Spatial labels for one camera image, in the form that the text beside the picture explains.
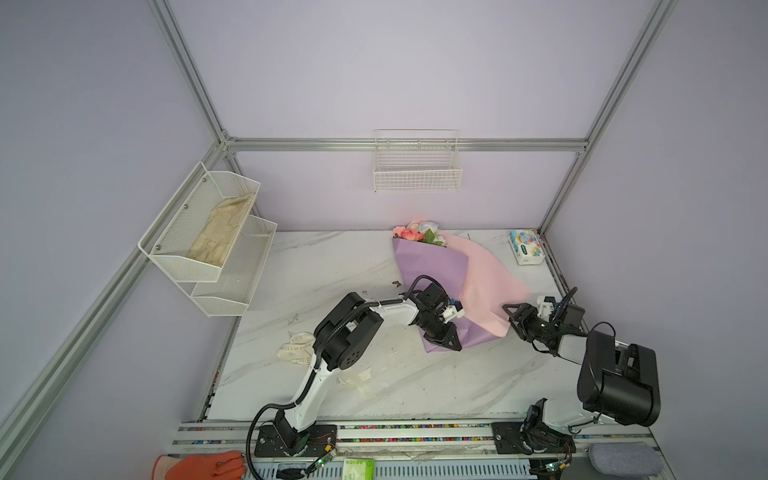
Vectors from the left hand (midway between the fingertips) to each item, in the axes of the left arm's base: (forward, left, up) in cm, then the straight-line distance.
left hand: (457, 348), depth 88 cm
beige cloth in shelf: (+24, +67, +28) cm, 76 cm away
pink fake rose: (+43, +13, +5) cm, 45 cm away
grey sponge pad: (-28, -35, +2) cm, 45 cm away
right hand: (+10, -16, +4) cm, 19 cm away
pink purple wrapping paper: (+23, -14, -1) cm, 27 cm away
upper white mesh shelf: (+18, +72, +29) cm, 80 cm away
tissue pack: (+37, -31, +5) cm, 49 cm away
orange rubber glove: (-29, +60, -2) cm, 67 cm away
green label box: (-30, +27, +1) cm, 40 cm away
